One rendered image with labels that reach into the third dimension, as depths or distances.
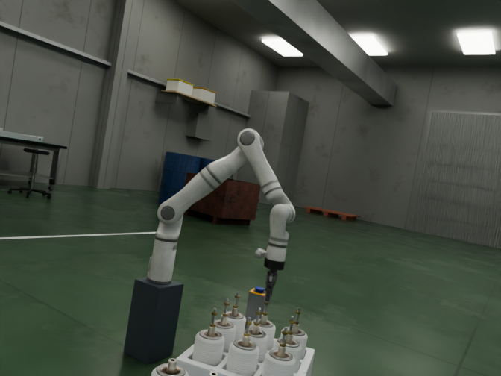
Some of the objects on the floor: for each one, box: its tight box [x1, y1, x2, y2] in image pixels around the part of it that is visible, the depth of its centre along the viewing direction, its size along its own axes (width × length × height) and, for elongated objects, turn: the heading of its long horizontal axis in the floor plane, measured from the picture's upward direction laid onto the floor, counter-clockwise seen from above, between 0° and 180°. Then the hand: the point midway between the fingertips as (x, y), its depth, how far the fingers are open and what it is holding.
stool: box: [7, 148, 51, 199], centre depth 570 cm, size 52×49×62 cm
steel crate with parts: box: [183, 172, 261, 225], centre depth 647 cm, size 86×103×65 cm
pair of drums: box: [158, 151, 215, 204], centre depth 773 cm, size 80×125×92 cm
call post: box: [245, 292, 265, 330], centre depth 177 cm, size 7×7×31 cm
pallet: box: [303, 207, 361, 220], centre depth 1157 cm, size 136×94×12 cm
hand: (268, 296), depth 159 cm, fingers open, 6 cm apart
